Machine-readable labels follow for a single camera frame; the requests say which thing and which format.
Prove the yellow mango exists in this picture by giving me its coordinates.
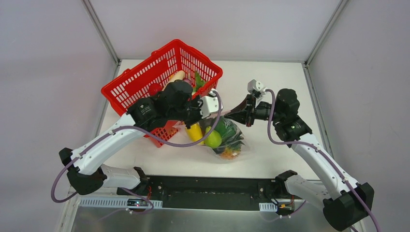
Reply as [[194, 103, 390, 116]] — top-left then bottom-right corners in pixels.
[[186, 123, 204, 142]]

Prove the green leafy bok choy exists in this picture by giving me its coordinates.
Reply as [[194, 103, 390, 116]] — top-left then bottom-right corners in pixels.
[[215, 117, 244, 148]]

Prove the clear zip top bag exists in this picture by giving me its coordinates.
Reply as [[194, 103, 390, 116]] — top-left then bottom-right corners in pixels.
[[183, 117, 250, 160]]

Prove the green pear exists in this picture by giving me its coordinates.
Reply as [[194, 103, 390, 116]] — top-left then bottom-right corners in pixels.
[[204, 130, 222, 148]]

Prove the toy pineapple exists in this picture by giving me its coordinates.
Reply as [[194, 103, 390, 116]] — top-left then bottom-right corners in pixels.
[[220, 146, 241, 160]]

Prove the red plastic shopping basket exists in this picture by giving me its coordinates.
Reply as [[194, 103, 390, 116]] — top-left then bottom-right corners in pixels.
[[101, 39, 224, 148]]

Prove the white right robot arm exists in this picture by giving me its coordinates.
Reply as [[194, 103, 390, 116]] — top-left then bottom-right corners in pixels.
[[225, 88, 381, 232]]

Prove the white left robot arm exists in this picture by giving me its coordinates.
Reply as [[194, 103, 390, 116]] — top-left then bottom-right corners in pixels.
[[59, 80, 209, 196]]

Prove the green leaf sprig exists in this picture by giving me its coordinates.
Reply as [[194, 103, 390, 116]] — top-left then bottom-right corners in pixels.
[[194, 71, 206, 92]]

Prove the purple onion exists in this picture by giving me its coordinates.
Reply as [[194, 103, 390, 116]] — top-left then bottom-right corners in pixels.
[[183, 78, 193, 86]]

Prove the large white radish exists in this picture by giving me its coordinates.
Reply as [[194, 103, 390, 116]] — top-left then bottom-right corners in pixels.
[[170, 71, 185, 82]]

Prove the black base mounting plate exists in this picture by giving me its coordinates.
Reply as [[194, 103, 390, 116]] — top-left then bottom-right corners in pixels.
[[117, 174, 300, 212]]

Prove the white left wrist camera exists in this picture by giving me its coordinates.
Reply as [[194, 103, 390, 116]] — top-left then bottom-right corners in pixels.
[[200, 89, 223, 119]]

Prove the aluminium frame rail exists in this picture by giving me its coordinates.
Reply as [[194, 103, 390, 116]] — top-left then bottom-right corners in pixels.
[[67, 175, 358, 204]]

